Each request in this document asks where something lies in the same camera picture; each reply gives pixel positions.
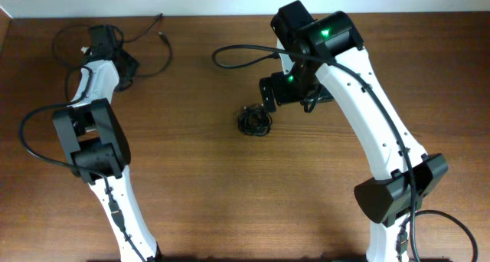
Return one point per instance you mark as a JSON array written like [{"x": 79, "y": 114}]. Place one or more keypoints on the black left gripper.
[{"x": 133, "y": 65}]

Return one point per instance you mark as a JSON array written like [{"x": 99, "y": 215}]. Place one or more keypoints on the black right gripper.
[{"x": 277, "y": 80}]

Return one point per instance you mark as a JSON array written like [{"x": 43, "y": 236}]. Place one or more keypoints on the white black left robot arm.
[{"x": 93, "y": 140}]

